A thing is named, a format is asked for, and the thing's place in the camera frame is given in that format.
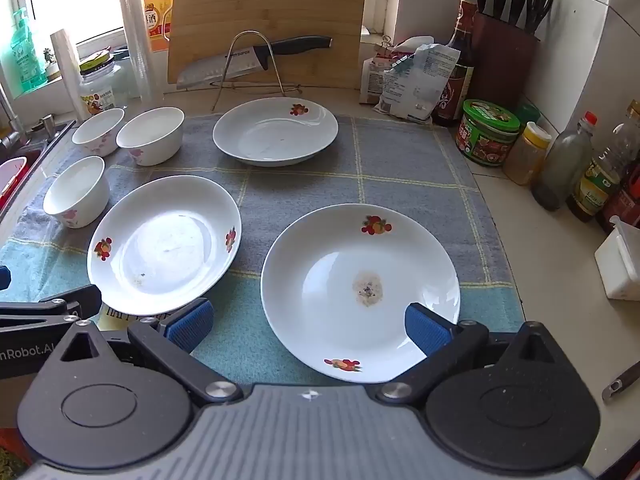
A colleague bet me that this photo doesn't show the yellow lidded jar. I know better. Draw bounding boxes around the yellow lidded jar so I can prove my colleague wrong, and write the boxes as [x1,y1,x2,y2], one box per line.
[502,121,552,186]

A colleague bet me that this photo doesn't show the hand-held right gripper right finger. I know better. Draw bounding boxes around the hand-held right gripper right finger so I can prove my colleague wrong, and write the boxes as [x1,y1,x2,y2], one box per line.
[375,303,566,406]

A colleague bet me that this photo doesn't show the steel wire rack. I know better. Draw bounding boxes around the steel wire rack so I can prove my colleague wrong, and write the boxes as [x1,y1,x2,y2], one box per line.
[211,31,313,112]

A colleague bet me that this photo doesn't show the green dish soap bottle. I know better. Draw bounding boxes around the green dish soap bottle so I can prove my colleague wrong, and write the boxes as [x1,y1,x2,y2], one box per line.
[2,7,48,96]

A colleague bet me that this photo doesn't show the green lidded sauce jar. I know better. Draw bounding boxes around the green lidded sauce jar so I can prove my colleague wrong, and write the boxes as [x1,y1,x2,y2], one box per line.
[456,99,521,167]

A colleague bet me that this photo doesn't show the oil bottle with yellow label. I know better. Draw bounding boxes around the oil bottle with yellow label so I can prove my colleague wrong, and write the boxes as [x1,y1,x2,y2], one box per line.
[566,100,640,223]

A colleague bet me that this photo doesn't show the steel faucet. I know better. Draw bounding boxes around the steel faucet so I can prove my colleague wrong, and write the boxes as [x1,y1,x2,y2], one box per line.
[0,87,23,148]

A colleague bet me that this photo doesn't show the black handled kitchen knife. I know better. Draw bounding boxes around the black handled kitchen knife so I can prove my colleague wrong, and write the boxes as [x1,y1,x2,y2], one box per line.
[176,36,333,90]

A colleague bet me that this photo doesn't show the dark sauce bottle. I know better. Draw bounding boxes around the dark sauce bottle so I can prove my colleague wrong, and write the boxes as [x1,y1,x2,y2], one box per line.
[432,0,476,127]

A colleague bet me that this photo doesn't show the clear cling film roll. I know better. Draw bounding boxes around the clear cling film roll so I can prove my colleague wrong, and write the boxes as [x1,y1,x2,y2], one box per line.
[117,0,153,106]

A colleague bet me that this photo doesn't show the clear bottle with red cap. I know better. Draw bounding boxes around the clear bottle with red cap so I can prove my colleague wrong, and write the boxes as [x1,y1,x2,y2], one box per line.
[531,111,598,212]

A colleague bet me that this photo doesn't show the black kitchen scissors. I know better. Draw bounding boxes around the black kitchen scissors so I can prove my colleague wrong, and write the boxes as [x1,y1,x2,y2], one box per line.
[525,0,555,35]

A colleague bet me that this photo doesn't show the bamboo cutting board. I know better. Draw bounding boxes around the bamboo cutting board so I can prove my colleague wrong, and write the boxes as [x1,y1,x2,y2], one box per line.
[166,0,370,92]

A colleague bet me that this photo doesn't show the white bowl with pink flowers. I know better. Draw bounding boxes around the white bowl with pink flowers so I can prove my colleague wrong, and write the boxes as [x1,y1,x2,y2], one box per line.
[71,108,126,157]
[116,106,185,167]
[42,156,111,229]

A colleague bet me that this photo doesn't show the glass jar with yellow lid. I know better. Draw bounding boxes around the glass jar with yellow lid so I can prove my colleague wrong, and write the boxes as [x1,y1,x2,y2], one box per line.
[77,49,132,115]

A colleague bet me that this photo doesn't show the clipped white bag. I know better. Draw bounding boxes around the clipped white bag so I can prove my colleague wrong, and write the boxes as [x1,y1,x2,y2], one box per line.
[360,36,436,106]

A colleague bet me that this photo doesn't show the white plastic box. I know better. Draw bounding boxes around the white plastic box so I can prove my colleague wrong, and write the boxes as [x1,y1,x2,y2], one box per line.
[594,215,640,302]

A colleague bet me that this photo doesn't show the grey checked dish mat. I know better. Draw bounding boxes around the grey checked dish mat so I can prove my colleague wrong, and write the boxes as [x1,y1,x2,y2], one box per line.
[0,110,526,386]

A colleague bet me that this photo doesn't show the small potted figurine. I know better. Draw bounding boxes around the small potted figurine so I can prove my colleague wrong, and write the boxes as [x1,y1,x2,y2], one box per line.
[42,47,63,81]

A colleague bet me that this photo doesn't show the orange oil jug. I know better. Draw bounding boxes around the orange oil jug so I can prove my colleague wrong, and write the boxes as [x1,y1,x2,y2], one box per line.
[140,0,176,53]

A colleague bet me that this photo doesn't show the steel sink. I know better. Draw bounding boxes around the steel sink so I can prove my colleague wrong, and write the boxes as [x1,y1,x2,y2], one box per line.
[0,115,76,221]

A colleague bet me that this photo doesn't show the white plate with worn centre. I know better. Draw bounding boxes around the white plate with worn centre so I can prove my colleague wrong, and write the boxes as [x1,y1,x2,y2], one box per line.
[260,203,462,384]

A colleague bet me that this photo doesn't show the dark red bottle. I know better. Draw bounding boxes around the dark red bottle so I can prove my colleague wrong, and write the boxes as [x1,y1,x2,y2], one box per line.
[595,160,640,235]

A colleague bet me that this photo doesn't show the red and white colander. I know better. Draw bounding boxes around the red and white colander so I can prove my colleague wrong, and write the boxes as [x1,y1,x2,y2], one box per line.
[0,156,28,211]

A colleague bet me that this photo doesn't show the brown knife block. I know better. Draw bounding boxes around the brown knife block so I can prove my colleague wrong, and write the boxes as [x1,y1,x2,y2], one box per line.
[470,10,541,111]

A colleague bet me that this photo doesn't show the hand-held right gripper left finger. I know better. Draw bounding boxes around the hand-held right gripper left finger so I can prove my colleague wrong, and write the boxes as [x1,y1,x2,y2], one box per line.
[60,299,246,407]

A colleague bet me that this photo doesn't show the black tool handle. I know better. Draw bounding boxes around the black tool handle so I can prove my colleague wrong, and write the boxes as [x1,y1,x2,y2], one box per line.
[601,359,640,403]

